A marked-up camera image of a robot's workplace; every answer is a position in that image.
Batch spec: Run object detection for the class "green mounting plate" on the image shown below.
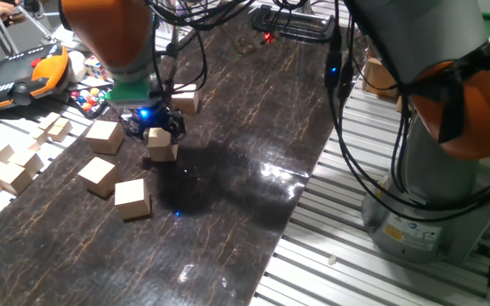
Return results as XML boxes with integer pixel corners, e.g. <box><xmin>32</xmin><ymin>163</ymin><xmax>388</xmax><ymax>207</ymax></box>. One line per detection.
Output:
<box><xmin>103</xmin><ymin>79</ymin><xmax>164</xmax><ymax>108</ymax></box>

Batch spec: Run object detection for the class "large wooden cube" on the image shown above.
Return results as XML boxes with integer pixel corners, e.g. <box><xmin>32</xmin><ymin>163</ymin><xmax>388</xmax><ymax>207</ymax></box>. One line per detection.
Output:
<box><xmin>84</xmin><ymin>119</ymin><xmax>125</xmax><ymax>156</ymax></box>
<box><xmin>145</xmin><ymin>126</ymin><xmax>179</xmax><ymax>163</ymax></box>
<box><xmin>171</xmin><ymin>83</ymin><xmax>200</xmax><ymax>115</ymax></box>
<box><xmin>77</xmin><ymin>156</ymin><xmax>121</xmax><ymax>200</ymax></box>
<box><xmin>114</xmin><ymin>178</ymin><xmax>152</xmax><ymax>221</ymax></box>

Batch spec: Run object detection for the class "black triangle ball rack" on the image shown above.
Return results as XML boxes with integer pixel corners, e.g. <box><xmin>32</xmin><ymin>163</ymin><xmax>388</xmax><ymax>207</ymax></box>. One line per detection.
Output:
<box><xmin>66</xmin><ymin>83</ymin><xmax>112</xmax><ymax>120</ymax></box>

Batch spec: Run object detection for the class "black orange teach pendant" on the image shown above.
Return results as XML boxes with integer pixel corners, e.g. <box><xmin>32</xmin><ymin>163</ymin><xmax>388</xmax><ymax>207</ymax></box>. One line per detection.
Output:
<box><xmin>0</xmin><ymin>43</ymin><xmax>71</xmax><ymax>113</ymax></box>

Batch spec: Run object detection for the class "rubiks cube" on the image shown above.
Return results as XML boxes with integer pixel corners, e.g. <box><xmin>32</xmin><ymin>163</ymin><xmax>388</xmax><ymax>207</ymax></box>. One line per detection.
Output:
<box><xmin>83</xmin><ymin>54</ymin><xmax>109</xmax><ymax>82</ymax></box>

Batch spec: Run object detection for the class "black velcro strap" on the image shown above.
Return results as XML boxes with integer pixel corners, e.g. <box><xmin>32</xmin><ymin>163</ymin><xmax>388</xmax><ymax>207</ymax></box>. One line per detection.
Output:
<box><xmin>397</xmin><ymin>40</ymin><xmax>490</xmax><ymax>145</ymax></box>

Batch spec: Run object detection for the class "white round ball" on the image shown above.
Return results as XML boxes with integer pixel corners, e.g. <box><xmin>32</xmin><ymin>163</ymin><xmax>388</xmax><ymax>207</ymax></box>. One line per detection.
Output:
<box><xmin>66</xmin><ymin>50</ymin><xmax>88</xmax><ymax>84</ymax></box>

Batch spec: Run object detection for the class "pile of spare wooden blocks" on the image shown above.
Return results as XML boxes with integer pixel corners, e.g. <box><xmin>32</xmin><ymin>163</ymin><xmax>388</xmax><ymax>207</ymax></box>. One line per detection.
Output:
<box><xmin>0</xmin><ymin>121</ymin><xmax>59</xmax><ymax>237</ymax></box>

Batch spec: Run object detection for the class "dark marble pattern mat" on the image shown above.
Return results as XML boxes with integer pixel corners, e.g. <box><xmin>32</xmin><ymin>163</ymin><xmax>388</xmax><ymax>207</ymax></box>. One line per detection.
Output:
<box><xmin>0</xmin><ymin>0</ymin><xmax>368</xmax><ymax>306</ymax></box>

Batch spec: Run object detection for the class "black connector blue light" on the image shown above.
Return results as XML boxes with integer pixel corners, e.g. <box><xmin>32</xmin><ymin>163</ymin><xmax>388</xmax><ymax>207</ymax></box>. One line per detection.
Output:
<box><xmin>323</xmin><ymin>25</ymin><xmax>344</xmax><ymax>93</ymax></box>

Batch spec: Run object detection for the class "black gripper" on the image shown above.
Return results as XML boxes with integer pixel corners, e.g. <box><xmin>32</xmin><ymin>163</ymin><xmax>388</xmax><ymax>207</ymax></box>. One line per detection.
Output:
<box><xmin>118</xmin><ymin>100</ymin><xmax>187</xmax><ymax>146</ymax></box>

